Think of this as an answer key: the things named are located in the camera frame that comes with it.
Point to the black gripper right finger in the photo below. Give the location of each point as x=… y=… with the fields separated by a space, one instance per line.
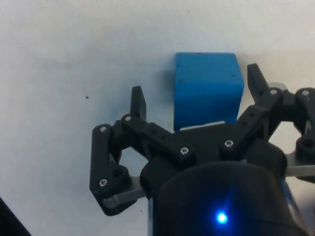
x=256 y=115

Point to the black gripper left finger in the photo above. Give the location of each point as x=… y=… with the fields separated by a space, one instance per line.
x=157 y=135

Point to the blue cube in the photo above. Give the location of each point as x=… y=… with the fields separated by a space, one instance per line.
x=206 y=93

